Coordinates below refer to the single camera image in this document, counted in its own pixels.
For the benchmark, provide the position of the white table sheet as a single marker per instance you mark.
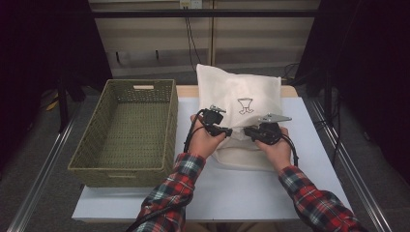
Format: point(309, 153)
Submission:
point(241, 193)

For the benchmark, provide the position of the black metal stand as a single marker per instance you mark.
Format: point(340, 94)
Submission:
point(63, 106)
point(328, 93)

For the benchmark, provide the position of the person's left hand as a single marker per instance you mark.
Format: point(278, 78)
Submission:
point(203, 141)

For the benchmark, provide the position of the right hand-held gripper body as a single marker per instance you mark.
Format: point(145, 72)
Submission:
point(269, 133)

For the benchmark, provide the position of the white wall socket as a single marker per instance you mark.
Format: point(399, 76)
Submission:
point(190, 4)

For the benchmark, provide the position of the wooden wall post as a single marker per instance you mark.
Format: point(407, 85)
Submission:
point(211, 42)

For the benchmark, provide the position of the dark curtain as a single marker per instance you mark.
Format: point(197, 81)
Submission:
point(370, 64)
point(38, 48)

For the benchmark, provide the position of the cream mesh laundry bag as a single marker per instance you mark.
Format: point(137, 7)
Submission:
point(238, 87)

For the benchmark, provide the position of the person's legs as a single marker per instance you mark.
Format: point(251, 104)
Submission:
point(232, 227)

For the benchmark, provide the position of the green woven basket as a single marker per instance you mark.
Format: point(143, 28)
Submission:
point(135, 129)

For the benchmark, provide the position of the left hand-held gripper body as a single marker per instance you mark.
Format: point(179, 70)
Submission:
point(212, 121)

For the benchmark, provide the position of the person's right hand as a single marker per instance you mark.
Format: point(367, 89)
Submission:
point(278, 154)

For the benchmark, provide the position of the black horizontal bar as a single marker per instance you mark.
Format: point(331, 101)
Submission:
point(225, 13)

